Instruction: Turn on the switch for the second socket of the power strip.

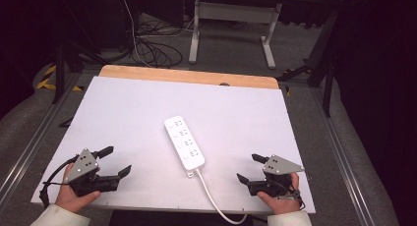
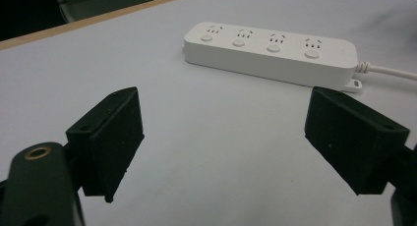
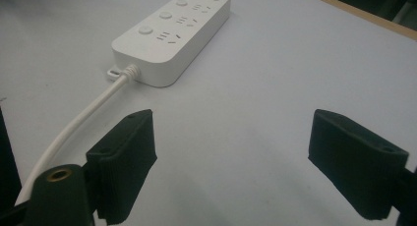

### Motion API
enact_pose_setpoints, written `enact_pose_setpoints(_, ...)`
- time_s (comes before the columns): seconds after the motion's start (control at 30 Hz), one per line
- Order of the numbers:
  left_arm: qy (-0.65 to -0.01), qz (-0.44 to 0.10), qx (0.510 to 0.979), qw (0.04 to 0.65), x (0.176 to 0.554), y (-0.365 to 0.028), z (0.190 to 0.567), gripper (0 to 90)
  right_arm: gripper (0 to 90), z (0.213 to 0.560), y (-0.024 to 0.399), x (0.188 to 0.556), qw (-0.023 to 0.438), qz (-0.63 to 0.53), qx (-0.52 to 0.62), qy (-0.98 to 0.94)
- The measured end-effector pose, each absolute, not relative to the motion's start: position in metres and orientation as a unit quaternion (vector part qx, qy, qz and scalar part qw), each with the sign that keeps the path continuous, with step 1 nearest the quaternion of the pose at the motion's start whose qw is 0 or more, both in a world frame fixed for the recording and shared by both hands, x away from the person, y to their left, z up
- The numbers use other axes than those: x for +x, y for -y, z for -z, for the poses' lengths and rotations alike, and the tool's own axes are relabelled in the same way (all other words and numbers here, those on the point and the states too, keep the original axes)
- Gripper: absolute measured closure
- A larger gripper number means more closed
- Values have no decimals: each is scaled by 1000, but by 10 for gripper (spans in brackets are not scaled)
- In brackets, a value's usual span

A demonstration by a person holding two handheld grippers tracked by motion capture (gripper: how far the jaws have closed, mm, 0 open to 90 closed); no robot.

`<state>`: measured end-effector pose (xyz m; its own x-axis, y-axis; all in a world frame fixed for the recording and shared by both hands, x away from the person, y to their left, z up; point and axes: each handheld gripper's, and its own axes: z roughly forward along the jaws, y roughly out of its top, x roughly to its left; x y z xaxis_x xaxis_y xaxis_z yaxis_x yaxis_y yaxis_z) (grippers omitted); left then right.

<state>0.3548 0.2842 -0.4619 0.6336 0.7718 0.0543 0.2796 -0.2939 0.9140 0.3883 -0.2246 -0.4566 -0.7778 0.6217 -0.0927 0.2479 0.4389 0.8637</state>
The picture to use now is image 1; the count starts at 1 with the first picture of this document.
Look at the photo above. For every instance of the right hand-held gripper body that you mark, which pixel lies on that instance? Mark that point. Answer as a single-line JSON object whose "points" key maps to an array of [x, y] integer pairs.
{"points": [[278, 167]]}

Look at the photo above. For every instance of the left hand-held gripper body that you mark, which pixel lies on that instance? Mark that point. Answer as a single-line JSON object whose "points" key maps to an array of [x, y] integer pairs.
{"points": [[82, 165]]}

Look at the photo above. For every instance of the person's left hand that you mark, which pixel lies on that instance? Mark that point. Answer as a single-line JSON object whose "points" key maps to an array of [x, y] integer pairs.
{"points": [[70, 198]]}

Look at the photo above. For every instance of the person's right hand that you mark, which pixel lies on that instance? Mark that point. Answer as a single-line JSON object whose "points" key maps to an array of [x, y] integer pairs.
{"points": [[282, 204]]}

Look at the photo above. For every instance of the white board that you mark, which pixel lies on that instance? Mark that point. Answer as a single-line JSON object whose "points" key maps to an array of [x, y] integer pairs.
{"points": [[131, 121]]}

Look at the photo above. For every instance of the white power strip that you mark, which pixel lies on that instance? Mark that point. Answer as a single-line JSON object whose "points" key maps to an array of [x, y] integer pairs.
{"points": [[184, 142]]}

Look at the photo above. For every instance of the yellow black floor tape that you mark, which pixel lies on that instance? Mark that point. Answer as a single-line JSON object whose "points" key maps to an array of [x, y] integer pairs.
{"points": [[46, 83]]}

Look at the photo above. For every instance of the black tripod stand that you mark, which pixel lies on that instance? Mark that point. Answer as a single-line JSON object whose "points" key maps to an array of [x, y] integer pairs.
{"points": [[59, 72]]}

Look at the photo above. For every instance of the black metal stand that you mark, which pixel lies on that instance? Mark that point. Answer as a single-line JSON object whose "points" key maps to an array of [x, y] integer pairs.
{"points": [[327, 78]]}

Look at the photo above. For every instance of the wooden table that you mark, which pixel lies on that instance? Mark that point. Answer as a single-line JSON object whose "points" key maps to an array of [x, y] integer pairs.
{"points": [[183, 76]]}

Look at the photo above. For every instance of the aluminium floor rail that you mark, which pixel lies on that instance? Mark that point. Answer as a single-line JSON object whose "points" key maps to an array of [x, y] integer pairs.
{"points": [[347, 167], [29, 147]]}

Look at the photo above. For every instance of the white metal desk frame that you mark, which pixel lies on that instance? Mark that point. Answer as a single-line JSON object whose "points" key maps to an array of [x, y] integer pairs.
{"points": [[229, 11]]}

